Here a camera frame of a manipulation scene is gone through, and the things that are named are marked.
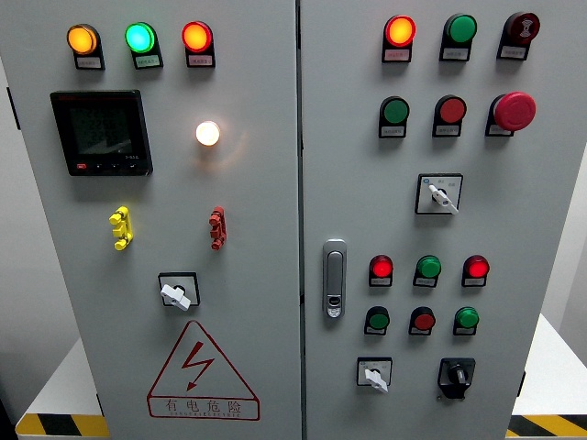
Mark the silver door lock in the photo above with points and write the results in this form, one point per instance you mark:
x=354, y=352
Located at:
x=335, y=275

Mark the large red stop button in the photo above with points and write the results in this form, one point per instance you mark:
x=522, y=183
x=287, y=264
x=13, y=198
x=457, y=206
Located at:
x=514, y=111

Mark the red warning triangle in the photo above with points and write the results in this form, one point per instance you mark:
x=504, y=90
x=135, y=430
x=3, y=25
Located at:
x=197, y=359

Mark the small red push button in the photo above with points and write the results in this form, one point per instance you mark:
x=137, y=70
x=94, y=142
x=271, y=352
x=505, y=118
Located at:
x=424, y=320

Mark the yellow round lamp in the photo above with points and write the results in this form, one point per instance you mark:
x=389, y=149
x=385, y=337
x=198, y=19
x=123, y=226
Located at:
x=81, y=39

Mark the black display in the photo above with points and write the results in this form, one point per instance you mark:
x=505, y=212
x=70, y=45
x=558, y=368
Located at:
x=102, y=130

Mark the large red push button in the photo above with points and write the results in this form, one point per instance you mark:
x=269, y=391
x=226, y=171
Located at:
x=451, y=110

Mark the large dark green lamp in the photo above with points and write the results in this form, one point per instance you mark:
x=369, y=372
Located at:
x=461, y=29

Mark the large lit green lamp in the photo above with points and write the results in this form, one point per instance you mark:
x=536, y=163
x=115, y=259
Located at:
x=140, y=37

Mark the large red round lamp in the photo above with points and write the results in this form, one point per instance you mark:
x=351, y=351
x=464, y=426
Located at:
x=400, y=31
x=196, y=36

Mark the white cabinet platform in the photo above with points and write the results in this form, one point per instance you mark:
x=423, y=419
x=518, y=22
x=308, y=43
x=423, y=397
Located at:
x=555, y=376
x=64, y=389

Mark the small label plate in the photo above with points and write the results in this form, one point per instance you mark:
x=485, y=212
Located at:
x=455, y=54
x=473, y=282
x=464, y=331
x=89, y=62
x=419, y=332
x=201, y=60
x=147, y=61
x=397, y=55
x=375, y=332

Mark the white lamp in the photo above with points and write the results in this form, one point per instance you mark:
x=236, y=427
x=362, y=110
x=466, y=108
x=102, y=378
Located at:
x=207, y=133

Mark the large green push button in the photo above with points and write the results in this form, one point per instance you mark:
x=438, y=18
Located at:
x=395, y=110

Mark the black door hinge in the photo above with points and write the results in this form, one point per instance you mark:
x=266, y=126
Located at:
x=13, y=107
x=521, y=384
x=99, y=404

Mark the pale grey cabinet door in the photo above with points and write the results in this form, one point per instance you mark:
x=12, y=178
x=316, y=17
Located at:
x=357, y=201
x=257, y=220

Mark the small green round lamp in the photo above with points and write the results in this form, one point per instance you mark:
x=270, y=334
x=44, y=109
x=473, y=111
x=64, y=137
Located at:
x=467, y=317
x=429, y=267

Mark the dark red buzzer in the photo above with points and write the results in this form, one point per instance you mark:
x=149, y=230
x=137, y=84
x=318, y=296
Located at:
x=523, y=26

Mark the small red round lamp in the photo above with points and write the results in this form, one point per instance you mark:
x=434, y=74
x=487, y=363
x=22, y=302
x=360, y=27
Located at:
x=381, y=267
x=477, y=267

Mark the small green push button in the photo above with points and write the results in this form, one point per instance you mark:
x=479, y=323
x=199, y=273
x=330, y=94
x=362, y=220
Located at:
x=379, y=320

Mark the black yellow striped tape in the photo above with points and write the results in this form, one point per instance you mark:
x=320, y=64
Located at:
x=550, y=425
x=59, y=425

